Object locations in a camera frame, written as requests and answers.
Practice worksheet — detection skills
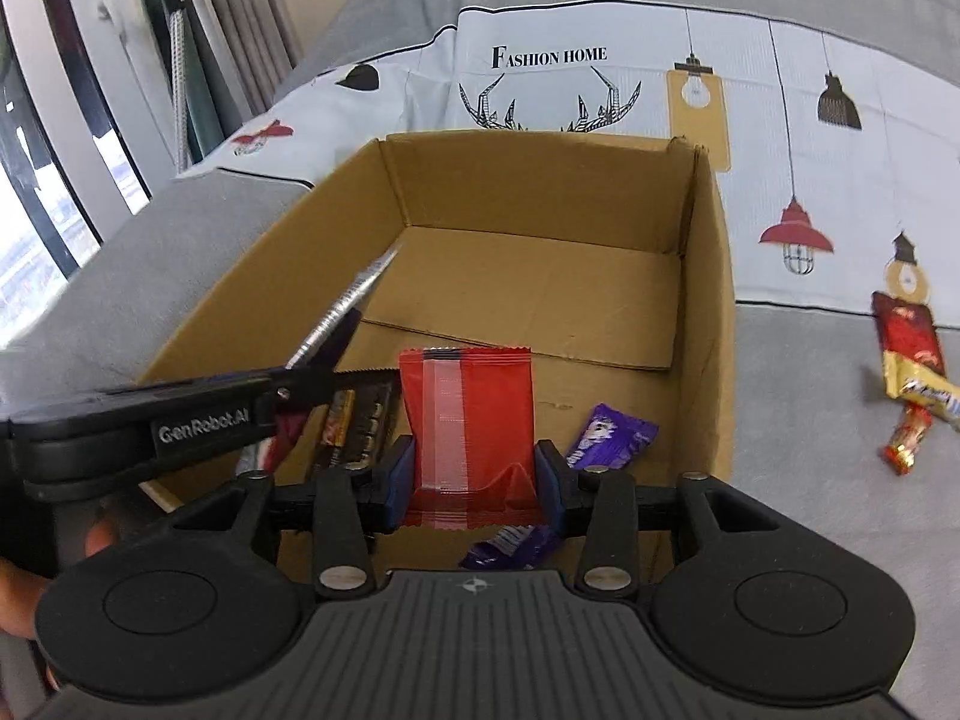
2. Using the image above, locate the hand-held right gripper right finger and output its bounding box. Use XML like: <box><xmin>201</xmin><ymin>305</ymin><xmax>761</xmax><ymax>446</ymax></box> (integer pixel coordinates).
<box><xmin>534</xmin><ymin>439</ymin><xmax>785</xmax><ymax>595</ymax></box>

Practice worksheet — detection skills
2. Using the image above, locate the person's left hand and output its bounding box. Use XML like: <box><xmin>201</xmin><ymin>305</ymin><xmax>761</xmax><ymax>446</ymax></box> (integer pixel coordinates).
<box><xmin>0</xmin><ymin>516</ymin><xmax>121</xmax><ymax>640</ymax></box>

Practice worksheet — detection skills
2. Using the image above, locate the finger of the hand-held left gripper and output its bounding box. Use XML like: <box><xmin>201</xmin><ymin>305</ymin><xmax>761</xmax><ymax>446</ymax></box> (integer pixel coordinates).
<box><xmin>283</xmin><ymin>304</ymin><xmax>366</xmax><ymax>421</ymax></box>

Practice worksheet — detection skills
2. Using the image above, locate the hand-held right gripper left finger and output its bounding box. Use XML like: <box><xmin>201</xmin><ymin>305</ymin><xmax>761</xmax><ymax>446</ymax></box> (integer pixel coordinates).
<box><xmin>161</xmin><ymin>435</ymin><xmax>416</xmax><ymax>599</ymax></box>

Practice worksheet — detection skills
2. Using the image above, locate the white curtain cord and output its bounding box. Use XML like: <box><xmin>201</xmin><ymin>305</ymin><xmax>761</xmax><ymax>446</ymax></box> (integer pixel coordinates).
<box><xmin>169</xmin><ymin>11</ymin><xmax>188</xmax><ymax>172</ymax></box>

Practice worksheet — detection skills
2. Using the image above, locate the black window frame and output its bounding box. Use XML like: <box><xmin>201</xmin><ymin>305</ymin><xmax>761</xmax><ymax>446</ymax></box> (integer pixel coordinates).
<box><xmin>0</xmin><ymin>0</ymin><xmax>155</xmax><ymax>278</ymax></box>

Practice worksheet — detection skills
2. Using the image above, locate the brown cardboard box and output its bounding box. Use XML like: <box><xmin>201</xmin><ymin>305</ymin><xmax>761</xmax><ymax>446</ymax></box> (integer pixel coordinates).
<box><xmin>139</xmin><ymin>131</ymin><xmax>740</xmax><ymax>587</ymax></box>

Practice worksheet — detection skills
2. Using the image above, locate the silver foil snack packet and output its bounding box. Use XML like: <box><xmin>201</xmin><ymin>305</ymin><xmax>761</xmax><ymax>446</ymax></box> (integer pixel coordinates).
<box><xmin>287</xmin><ymin>242</ymin><xmax>404</xmax><ymax>371</ymax></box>

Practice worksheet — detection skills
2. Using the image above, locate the gold white snack bar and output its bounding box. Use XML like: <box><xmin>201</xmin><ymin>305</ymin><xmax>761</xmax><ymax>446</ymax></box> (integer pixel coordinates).
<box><xmin>881</xmin><ymin>349</ymin><xmax>960</xmax><ymax>434</ymax></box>

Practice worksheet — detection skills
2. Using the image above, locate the red glossy snack packet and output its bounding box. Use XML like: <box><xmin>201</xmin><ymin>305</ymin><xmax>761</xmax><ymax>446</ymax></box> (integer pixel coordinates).
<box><xmin>870</xmin><ymin>290</ymin><xmax>947</xmax><ymax>392</ymax></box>

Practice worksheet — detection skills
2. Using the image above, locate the white lamp-printed blanket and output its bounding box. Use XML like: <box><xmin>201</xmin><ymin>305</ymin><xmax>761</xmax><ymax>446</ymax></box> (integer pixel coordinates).
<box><xmin>174</xmin><ymin>4</ymin><xmax>960</xmax><ymax>332</ymax></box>

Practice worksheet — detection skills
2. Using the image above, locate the grey curtain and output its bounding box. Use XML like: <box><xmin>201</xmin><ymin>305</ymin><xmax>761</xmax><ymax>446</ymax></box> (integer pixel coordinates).
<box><xmin>161</xmin><ymin>0</ymin><xmax>302</xmax><ymax>137</ymax></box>

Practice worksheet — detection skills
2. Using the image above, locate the small red wrapped candy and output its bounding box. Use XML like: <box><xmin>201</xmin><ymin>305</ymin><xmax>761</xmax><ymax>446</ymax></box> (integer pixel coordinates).
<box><xmin>880</xmin><ymin>403</ymin><xmax>936</xmax><ymax>478</ymax></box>

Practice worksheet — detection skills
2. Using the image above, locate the black gold snack packet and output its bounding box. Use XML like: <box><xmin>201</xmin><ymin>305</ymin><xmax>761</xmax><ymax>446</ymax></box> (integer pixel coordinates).
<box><xmin>310</xmin><ymin>381</ymin><xmax>400</xmax><ymax>475</ymax></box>

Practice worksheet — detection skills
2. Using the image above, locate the purple snack packet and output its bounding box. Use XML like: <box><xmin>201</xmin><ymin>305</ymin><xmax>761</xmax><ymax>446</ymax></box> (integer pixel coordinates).
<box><xmin>457</xmin><ymin>523</ymin><xmax>563</xmax><ymax>571</ymax></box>
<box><xmin>564</xmin><ymin>403</ymin><xmax>660</xmax><ymax>472</ymax></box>

